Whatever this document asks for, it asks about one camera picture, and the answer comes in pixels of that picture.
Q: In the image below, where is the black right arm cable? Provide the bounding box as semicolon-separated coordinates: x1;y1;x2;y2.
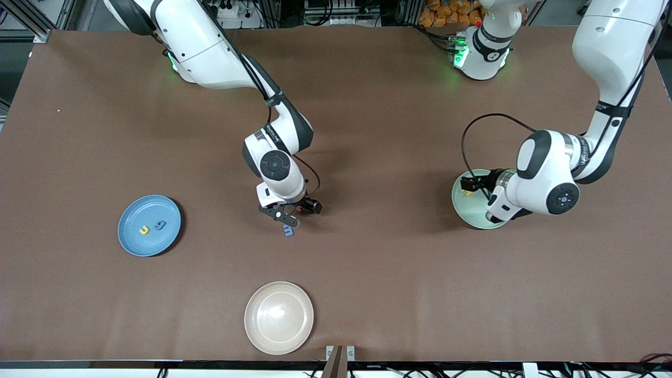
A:
205;0;321;200

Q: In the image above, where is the white power strip with plugs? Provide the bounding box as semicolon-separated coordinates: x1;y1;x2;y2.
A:
202;0;247;19

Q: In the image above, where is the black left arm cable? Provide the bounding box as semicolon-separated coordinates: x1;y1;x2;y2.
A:
461;10;672;182

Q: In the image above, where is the blue plate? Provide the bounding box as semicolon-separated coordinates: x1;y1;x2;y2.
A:
118;195;182;257

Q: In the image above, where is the camera mount post with brackets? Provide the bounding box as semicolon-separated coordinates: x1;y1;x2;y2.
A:
325;345;356;378

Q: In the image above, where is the aluminium frame bar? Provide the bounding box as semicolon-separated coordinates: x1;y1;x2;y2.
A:
0;0;74;44

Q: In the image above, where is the pile of orange items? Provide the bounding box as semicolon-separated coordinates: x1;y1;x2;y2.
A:
418;0;485;28

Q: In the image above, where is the beige plate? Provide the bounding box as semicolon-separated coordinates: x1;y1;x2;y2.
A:
244;281;314;355

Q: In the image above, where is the white socket strip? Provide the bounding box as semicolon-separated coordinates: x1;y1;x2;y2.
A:
315;15;364;27

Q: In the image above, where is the green plate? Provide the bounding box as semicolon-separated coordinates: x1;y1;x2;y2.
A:
451;169;509;230

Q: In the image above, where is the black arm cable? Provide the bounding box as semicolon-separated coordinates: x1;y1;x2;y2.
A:
461;10;672;182
205;0;321;200

